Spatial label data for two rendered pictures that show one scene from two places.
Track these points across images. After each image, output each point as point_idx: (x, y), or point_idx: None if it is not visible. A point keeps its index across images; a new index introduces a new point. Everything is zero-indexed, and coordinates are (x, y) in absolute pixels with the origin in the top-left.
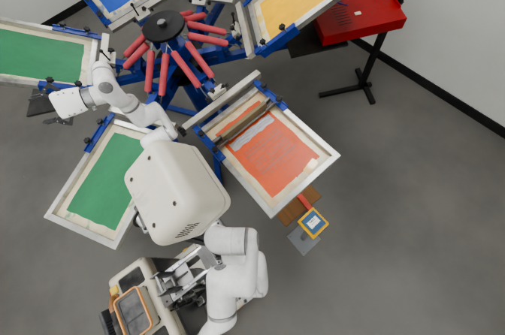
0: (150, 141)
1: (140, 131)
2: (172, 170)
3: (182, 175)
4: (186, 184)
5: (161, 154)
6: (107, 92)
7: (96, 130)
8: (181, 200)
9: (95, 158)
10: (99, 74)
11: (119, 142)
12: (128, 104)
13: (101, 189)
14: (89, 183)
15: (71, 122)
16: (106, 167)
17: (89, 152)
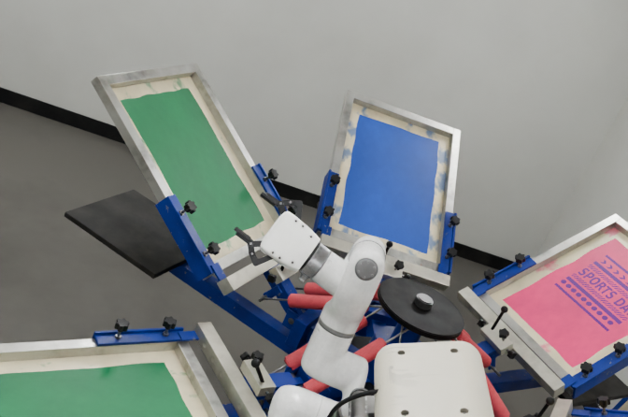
0: (302, 401)
1: (209, 405)
2: (481, 383)
3: (490, 400)
4: (492, 410)
5: (476, 360)
6: (359, 276)
7: (146, 328)
8: (478, 414)
9: (90, 362)
10: (377, 250)
11: (154, 382)
12: (348, 319)
13: (44, 413)
14: (37, 384)
15: (259, 263)
16: (92, 394)
17: (100, 344)
